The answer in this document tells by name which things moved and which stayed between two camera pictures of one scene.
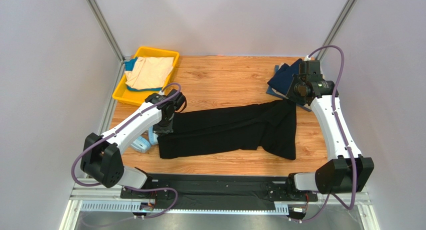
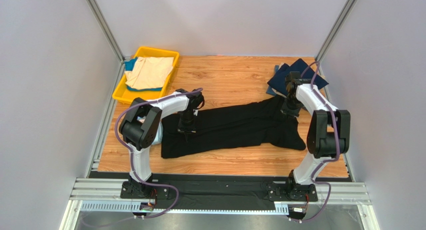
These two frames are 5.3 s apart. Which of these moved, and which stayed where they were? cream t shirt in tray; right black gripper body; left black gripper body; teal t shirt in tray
Moved: right black gripper body; left black gripper body
Stayed: teal t shirt in tray; cream t shirt in tray
